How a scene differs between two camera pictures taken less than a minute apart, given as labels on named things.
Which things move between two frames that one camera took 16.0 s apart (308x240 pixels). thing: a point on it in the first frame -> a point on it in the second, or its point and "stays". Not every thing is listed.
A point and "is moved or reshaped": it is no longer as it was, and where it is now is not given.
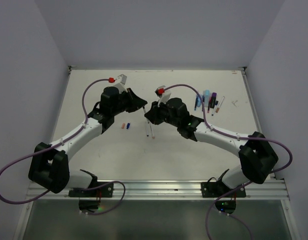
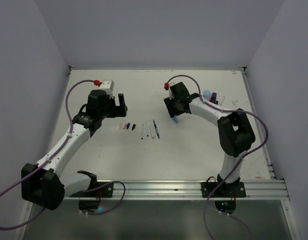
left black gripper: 136,102 -> 117,111
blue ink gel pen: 195,108 is moved or reshaped
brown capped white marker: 218,108 stays
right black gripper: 153,114 -> 169,102
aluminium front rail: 168,190 stays
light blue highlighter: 206,98 stays
